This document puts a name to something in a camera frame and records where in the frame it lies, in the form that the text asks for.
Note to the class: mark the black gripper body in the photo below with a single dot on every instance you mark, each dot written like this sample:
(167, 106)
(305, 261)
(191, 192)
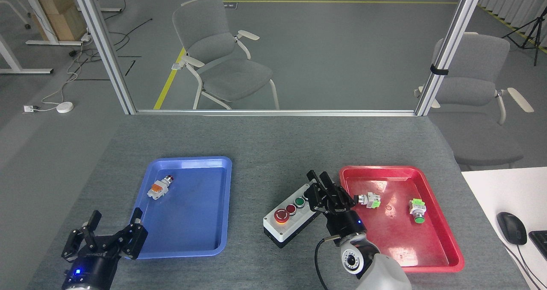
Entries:
(344, 223)
(92, 268)

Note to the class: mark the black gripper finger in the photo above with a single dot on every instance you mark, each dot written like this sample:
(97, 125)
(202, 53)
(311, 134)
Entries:
(337, 198)
(136, 238)
(70, 245)
(314, 193)

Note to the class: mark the grey control box with buttons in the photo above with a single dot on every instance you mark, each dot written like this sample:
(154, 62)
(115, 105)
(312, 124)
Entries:
(286, 226)

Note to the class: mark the red push button orange block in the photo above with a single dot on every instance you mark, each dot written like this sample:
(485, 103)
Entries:
(157, 189)

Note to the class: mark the brown cardboard box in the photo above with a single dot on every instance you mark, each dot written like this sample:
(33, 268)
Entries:
(64, 16)

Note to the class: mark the red plastic tray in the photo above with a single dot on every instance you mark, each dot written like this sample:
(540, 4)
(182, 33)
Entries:
(397, 243)

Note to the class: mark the blue plastic tray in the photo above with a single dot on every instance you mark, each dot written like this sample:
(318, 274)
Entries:
(192, 221)

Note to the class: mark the white round floor device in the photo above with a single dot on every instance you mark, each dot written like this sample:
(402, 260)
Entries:
(65, 107)

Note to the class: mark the white floor socket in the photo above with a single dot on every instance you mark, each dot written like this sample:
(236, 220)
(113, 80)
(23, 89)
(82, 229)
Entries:
(28, 108)

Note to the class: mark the grey chair with white armrests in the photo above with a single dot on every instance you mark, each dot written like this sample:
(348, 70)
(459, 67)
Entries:
(470, 89)
(230, 74)

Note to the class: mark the white side table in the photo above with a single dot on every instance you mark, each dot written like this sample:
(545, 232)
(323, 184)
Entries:
(504, 191)

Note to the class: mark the black computer mouse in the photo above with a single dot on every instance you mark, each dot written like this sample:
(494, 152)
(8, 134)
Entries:
(511, 228)

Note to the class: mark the black keyboard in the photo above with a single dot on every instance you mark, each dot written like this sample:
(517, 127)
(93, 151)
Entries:
(540, 243)

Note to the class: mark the white power strip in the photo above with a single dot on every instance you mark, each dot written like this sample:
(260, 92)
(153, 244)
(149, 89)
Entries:
(86, 37)

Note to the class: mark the white chair base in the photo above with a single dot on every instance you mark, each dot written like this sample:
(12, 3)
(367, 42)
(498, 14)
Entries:
(17, 10)

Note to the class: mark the black tripod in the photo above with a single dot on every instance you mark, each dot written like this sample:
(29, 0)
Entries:
(536, 29)

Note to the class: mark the black knob switch green block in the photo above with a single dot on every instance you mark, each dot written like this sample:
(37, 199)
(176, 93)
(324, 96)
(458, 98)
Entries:
(369, 200)

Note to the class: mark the green push button switch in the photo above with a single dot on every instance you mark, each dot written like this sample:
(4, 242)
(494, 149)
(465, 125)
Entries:
(417, 208)

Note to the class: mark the white desk frame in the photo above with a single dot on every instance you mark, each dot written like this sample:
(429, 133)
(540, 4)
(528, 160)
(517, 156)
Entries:
(47, 29)
(17, 70)

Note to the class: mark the silver aluminium post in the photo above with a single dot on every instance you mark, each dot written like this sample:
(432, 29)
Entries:
(448, 50)
(102, 46)

